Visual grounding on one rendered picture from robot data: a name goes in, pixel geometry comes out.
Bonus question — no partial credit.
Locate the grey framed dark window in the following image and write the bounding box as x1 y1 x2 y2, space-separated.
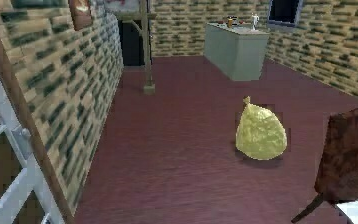
266 0 305 32

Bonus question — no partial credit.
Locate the dark brown chair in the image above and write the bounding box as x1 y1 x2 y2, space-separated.
290 105 358 224

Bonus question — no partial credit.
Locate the yellow tied sack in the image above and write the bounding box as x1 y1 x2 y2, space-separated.
235 95 288 161

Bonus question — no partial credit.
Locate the grey-green counter cabinet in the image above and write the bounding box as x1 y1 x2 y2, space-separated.
203 21 271 82

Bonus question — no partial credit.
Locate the dark framed wall picture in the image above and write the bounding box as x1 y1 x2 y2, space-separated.
10 0 69 10

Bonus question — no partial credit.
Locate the brown framed wall picture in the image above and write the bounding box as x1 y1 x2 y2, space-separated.
68 0 94 32

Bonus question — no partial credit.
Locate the brown wooden post stand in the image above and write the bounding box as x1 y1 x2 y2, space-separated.
113 0 158 96

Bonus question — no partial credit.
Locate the white framed glass door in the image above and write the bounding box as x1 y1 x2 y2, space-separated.
0 54 65 224

